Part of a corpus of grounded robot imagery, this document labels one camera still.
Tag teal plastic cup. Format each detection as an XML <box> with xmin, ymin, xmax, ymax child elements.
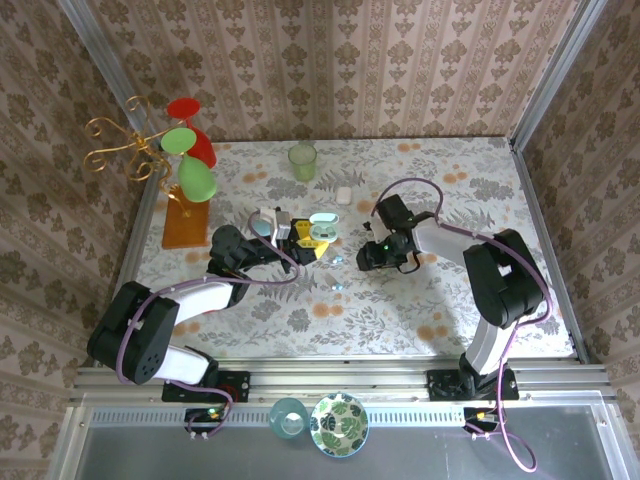
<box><xmin>269</xmin><ymin>398</ymin><xmax>310</xmax><ymax>441</ymax></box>

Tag leaf pattern bowl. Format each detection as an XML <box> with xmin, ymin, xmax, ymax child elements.
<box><xmin>309</xmin><ymin>392</ymin><xmax>371</xmax><ymax>457</ymax></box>

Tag green translucent tumbler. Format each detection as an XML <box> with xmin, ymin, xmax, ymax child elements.
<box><xmin>287</xmin><ymin>142</ymin><xmax>318</xmax><ymax>183</ymax></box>

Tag aluminium cross rail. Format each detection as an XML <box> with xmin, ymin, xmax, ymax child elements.
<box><xmin>73</xmin><ymin>363</ymin><xmax>615</xmax><ymax>404</ymax></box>

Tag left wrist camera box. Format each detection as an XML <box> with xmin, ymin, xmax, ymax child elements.
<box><xmin>256</xmin><ymin>207</ymin><xmax>295</xmax><ymax>247</ymax></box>

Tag grey slotted cable duct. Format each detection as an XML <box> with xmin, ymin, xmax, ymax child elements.
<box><xmin>89</xmin><ymin>405</ymin><xmax>501</xmax><ymax>425</ymax></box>

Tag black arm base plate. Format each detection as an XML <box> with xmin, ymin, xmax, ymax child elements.
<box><xmin>427</xmin><ymin>368</ymin><xmax>521</xmax><ymax>402</ymax></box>
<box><xmin>161</xmin><ymin>370</ymin><xmax>251</xmax><ymax>404</ymax></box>

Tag gold wire rack orange base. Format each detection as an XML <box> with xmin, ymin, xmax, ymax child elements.
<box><xmin>83</xmin><ymin>95</ymin><xmax>211</xmax><ymax>250</ymax></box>

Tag aluminium side rail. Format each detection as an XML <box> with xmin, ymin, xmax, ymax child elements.
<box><xmin>508</xmin><ymin>137</ymin><xmax>590</xmax><ymax>365</ymax></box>
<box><xmin>92</xmin><ymin>169</ymin><xmax>169</xmax><ymax>369</ymax></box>

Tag green plastic wine glass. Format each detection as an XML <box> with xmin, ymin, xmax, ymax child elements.
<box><xmin>160</xmin><ymin>128</ymin><xmax>218</xmax><ymax>203</ymax></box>

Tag grey metal shelf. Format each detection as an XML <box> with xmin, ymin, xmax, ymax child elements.
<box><xmin>49</xmin><ymin>399</ymin><xmax>631</xmax><ymax>480</ymax></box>

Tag small black circuit board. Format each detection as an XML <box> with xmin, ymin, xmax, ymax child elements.
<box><xmin>184</xmin><ymin>407</ymin><xmax>227</xmax><ymax>435</ymax></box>
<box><xmin>463</xmin><ymin>407</ymin><xmax>502</xmax><ymax>434</ymax></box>

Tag aluminium frame post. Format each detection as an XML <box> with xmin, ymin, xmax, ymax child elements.
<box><xmin>508</xmin><ymin>0</ymin><xmax>610</xmax><ymax>151</ymax></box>
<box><xmin>55</xmin><ymin>0</ymin><xmax>151</xmax><ymax>132</ymax></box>

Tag red plastic wine glass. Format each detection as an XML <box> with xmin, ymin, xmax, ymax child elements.
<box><xmin>166</xmin><ymin>97</ymin><xmax>217</xmax><ymax>170</ymax></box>

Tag floral tablecloth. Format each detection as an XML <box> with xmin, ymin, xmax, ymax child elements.
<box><xmin>121</xmin><ymin>138</ymin><xmax>576</xmax><ymax>359</ymax></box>

